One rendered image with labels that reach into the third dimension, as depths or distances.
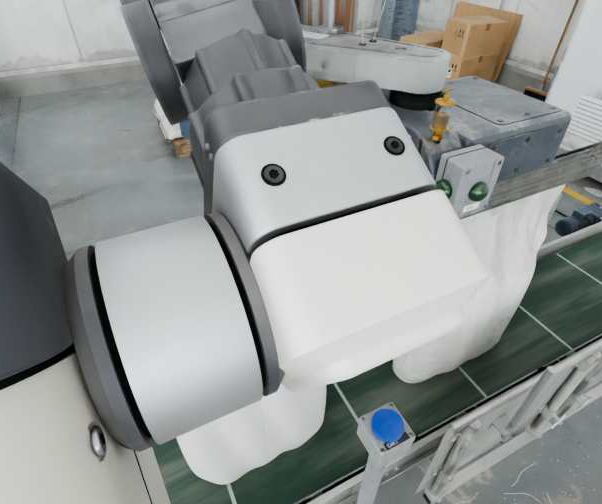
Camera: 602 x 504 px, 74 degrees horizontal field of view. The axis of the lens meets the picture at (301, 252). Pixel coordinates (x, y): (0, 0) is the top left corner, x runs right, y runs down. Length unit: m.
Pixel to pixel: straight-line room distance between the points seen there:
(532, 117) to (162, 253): 0.68
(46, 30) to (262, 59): 5.43
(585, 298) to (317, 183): 1.90
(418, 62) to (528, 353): 1.23
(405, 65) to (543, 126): 0.24
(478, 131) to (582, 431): 1.60
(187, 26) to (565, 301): 1.84
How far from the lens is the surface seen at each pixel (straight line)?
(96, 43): 5.66
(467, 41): 5.04
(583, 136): 3.73
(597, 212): 2.60
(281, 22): 0.28
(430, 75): 0.71
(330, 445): 1.32
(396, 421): 0.84
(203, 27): 0.26
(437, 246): 0.16
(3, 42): 5.69
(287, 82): 0.21
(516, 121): 0.74
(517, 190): 1.15
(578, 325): 1.89
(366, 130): 0.18
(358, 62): 0.73
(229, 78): 0.23
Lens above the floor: 1.59
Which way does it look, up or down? 40 degrees down
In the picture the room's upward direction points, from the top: straight up
